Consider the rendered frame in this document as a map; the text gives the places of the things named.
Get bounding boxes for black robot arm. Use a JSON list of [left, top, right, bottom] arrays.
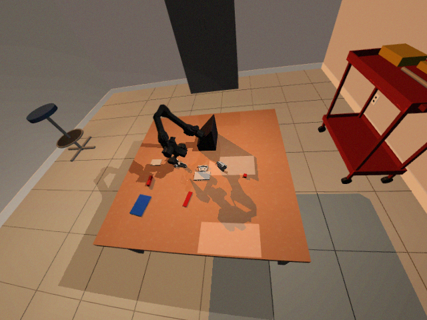
[[153, 105, 205, 158]]

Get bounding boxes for blue flat rectangular plate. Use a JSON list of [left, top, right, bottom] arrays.
[[130, 194, 151, 217]]

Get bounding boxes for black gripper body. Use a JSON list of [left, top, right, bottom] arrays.
[[167, 143, 186, 165]]

